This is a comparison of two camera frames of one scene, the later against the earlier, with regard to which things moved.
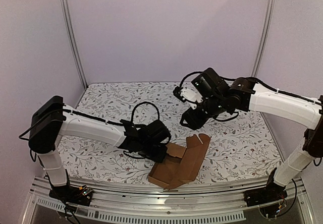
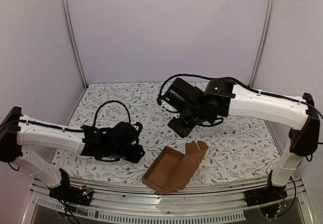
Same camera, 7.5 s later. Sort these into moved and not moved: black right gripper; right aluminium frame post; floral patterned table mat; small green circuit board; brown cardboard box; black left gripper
Moved: brown cardboard box; black right gripper; black left gripper
Not moved: small green circuit board; right aluminium frame post; floral patterned table mat
